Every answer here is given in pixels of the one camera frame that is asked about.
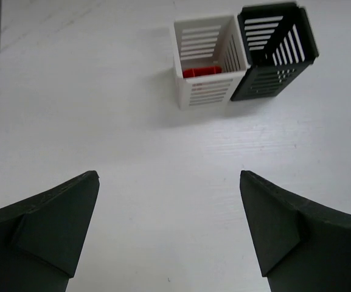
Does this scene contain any left black slotted bin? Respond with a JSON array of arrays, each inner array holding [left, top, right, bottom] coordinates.
[[231, 2, 319, 102]]

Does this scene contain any left white slotted bin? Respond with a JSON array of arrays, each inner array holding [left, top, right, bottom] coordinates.
[[170, 14, 250, 110]]

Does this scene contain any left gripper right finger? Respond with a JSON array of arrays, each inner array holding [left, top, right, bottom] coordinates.
[[240, 170, 351, 291]]

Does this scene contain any red round flower lego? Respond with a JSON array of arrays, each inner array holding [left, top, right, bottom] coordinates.
[[182, 66, 222, 78]]

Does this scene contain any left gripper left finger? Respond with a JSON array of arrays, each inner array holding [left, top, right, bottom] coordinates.
[[0, 170, 100, 291]]

